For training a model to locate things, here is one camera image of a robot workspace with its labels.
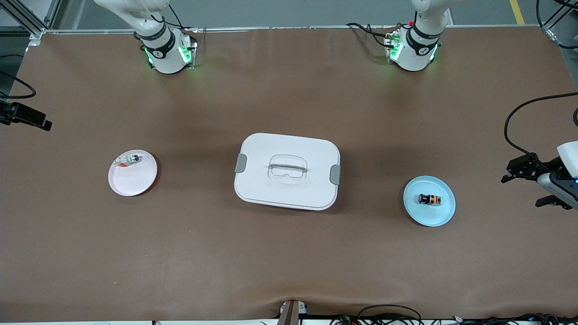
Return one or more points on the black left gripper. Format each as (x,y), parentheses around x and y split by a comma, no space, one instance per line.
(529,167)

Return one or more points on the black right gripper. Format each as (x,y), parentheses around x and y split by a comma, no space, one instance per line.
(20,113)

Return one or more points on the orange push button switch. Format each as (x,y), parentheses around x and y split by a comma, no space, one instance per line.
(430,199)

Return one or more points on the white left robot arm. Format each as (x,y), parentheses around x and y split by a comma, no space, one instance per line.
(417,54)

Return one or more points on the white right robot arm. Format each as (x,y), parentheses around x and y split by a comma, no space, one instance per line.
(165,54)

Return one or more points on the white lidded storage box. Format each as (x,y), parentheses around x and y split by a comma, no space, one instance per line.
(289,189)

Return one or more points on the light blue round plate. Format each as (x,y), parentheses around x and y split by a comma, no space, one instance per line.
(429,216)

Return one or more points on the silver small part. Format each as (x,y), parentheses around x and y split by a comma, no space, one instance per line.
(131,159)

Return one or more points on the pink round plate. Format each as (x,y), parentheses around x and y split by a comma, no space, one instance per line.
(135,183)

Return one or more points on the brown table cover mat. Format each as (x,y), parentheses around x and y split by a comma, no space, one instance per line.
(271,257)

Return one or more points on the aluminium frame post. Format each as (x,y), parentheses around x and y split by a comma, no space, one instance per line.
(27,20)
(557,34)

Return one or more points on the aluminium table edge rail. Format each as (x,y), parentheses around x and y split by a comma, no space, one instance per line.
(253,28)

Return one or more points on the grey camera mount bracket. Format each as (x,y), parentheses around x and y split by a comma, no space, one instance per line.
(291,313)

